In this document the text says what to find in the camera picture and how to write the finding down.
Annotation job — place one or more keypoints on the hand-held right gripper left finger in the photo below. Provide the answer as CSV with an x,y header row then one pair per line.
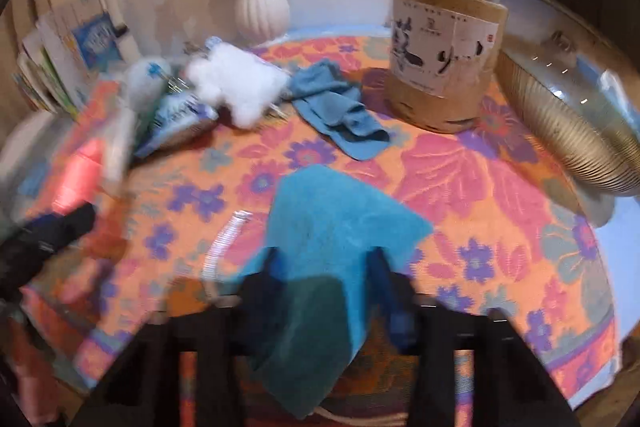
x,y
267,292

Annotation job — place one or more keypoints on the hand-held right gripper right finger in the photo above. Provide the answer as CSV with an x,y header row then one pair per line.
x,y
395,302

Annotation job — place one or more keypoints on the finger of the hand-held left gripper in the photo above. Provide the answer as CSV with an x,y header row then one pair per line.
x,y
75,224

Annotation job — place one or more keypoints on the teal cloth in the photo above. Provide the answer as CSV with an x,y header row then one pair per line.
x,y
330,217

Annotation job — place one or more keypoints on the white blue printed packet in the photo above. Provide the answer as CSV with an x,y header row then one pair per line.
x,y
175,119

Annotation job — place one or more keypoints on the floral orange tablecloth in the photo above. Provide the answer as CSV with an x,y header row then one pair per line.
x,y
475,187

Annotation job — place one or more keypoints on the white dotted pouch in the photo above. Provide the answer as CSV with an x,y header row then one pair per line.
x,y
145,82

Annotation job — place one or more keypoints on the stack of books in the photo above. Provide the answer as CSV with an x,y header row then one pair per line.
x,y
45,67

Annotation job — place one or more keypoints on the blue cover workbook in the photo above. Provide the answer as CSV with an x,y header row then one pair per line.
x,y
97,42

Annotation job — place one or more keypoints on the blue cloth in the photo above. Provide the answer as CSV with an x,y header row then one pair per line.
x,y
345,117

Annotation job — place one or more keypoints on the white cotton fluff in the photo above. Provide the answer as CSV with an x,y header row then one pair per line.
x,y
235,82

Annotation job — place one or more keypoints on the brown card box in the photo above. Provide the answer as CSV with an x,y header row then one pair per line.
x,y
440,57

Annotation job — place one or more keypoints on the gold ribbed basket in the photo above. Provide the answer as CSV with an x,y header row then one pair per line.
x,y
565,117

